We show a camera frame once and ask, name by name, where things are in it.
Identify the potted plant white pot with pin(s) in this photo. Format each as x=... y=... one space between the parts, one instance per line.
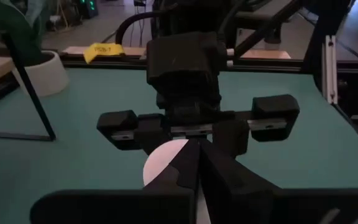
x=42 y=77

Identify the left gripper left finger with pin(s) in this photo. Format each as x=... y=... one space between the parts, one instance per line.
x=120 y=208

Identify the wooden table side board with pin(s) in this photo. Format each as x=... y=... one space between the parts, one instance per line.
x=259 y=54

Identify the black device green lights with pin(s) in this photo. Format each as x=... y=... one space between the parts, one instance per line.
x=89 y=6

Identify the yellow label tag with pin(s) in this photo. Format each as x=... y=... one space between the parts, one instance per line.
x=104 y=49

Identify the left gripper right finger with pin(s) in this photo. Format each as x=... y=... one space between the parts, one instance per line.
x=275 y=208

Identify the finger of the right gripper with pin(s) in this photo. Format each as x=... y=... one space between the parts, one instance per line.
x=230 y=137
x=151 y=133

